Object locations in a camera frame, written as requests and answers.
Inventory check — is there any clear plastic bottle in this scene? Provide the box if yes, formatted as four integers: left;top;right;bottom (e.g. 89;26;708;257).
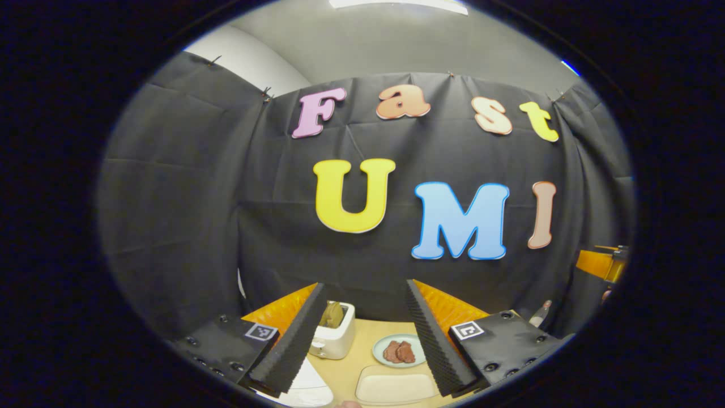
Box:
530;300;553;328

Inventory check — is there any black backdrop cloth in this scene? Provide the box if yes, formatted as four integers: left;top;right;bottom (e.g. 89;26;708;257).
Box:
96;51;635;341

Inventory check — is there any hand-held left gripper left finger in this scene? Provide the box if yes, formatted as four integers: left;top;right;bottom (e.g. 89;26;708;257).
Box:
170;282;328;397

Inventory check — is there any brown bread slice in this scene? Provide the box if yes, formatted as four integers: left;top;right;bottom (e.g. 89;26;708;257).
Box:
319;301;344;328

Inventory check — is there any large ceiling light panel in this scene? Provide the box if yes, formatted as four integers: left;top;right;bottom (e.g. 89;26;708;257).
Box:
330;0;470;16

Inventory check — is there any white toaster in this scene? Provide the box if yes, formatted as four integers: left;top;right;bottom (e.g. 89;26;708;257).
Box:
309;301;356;360

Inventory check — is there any cream rectangular plate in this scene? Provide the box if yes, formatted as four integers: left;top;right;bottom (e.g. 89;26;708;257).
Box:
355;364;440;406

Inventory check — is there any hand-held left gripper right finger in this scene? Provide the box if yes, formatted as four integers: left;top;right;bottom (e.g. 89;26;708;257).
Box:
405;279;567;397

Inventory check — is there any pale green plate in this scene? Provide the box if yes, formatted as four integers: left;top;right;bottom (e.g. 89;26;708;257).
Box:
372;333;427;368

